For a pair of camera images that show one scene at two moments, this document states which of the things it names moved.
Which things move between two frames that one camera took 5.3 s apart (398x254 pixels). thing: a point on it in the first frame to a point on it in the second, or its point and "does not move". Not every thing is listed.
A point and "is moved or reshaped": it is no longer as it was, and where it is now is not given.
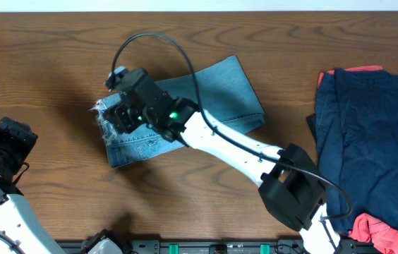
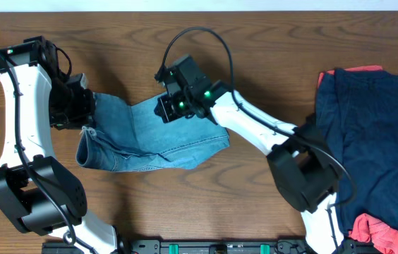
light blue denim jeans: x=220 y=89 is moved or reshaped
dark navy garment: x=370 y=144 does not move
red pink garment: x=390 y=238 does not move
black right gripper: x=122 y=117 to x=168 y=115
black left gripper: x=24 y=137 to x=84 y=118
